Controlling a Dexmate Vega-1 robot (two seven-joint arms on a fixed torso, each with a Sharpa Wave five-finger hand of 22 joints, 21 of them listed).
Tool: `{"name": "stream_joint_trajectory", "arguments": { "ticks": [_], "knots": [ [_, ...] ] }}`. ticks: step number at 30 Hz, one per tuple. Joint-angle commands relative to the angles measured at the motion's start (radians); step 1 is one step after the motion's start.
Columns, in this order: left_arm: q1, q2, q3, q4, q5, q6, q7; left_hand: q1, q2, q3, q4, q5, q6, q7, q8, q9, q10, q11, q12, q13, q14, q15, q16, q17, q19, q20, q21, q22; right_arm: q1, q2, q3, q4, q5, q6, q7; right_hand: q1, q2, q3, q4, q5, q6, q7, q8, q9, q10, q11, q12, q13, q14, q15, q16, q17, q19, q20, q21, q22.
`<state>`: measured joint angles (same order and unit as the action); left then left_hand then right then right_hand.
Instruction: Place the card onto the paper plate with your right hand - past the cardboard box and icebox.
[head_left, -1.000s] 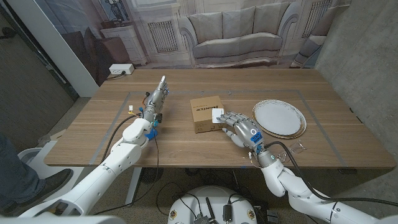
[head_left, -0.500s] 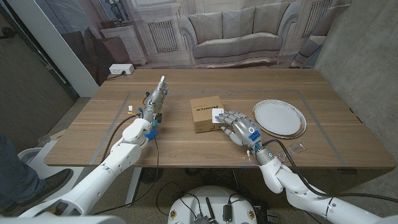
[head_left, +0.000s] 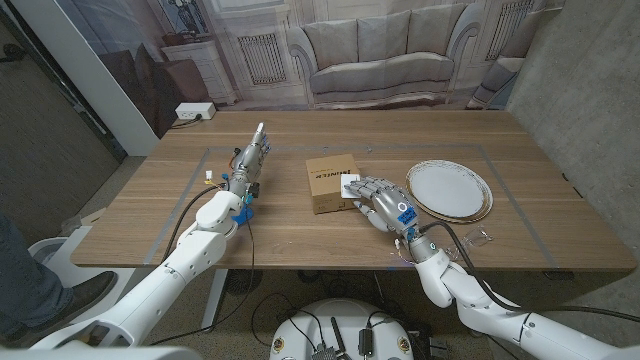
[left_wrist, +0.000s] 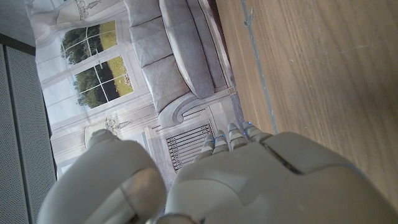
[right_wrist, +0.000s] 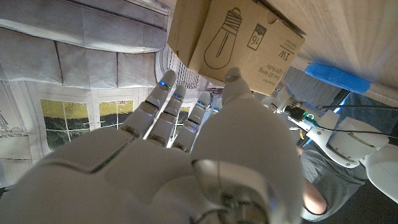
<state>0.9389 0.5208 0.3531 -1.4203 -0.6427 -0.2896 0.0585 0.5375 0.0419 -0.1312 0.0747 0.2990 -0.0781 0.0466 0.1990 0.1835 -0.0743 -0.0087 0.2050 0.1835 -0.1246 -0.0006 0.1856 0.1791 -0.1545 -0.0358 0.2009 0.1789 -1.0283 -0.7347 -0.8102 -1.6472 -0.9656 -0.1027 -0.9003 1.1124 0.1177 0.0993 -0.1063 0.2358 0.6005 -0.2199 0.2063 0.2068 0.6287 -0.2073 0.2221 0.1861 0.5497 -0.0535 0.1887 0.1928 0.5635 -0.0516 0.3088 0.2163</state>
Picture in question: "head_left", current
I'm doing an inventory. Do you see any brown cardboard box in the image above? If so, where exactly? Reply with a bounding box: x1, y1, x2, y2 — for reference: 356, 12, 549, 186
305, 153, 367, 215

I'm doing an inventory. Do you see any printed living room backdrop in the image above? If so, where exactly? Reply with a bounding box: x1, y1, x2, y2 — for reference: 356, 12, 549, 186
54, 0, 566, 139

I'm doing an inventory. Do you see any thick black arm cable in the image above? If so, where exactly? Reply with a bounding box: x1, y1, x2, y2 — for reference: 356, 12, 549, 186
162, 183, 229, 261
418, 220, 640, 324

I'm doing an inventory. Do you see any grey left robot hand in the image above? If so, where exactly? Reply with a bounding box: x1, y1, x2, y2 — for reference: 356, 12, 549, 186
229, 122, 272, 195

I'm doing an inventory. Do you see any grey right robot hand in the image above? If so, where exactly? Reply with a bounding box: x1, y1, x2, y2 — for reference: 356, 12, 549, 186
343, 175, 421, 238

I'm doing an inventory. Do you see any dark shoe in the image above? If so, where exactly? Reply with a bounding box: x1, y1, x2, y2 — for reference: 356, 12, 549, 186
59, 269, 120, 314

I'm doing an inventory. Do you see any person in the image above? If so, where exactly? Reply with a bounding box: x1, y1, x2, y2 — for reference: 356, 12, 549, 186
0, 214, 76, 341

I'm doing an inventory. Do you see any white power strip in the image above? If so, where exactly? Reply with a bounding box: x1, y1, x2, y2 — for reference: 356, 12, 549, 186
174, 102, 217, 121

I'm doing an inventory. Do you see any black floor fan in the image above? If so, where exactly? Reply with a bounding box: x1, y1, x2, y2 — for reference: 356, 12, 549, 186
224, 268, 264, 296

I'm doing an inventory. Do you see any white card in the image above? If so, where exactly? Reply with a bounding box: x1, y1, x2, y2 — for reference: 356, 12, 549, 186
340, 173, 361, 200

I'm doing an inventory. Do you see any gold-rimmed white paper plate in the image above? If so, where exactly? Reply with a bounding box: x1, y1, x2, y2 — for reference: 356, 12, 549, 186
405, 159, 494, 225

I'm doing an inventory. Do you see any clear plastic piece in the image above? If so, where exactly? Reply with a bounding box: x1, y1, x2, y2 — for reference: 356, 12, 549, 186
444, 225, 494, 261

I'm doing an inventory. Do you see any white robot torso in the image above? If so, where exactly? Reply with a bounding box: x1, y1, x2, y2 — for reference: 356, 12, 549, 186
268, 298, 415, 360

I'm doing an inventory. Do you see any thin black cable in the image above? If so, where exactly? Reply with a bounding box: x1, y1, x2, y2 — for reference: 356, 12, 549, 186
149, 199, 256, 347

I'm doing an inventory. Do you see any black adapter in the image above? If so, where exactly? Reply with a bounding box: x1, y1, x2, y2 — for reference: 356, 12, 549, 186
358, 327, 374, 359

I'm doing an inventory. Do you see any black antenna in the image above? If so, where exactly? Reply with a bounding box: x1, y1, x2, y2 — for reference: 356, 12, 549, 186
329, 317, 349, 359

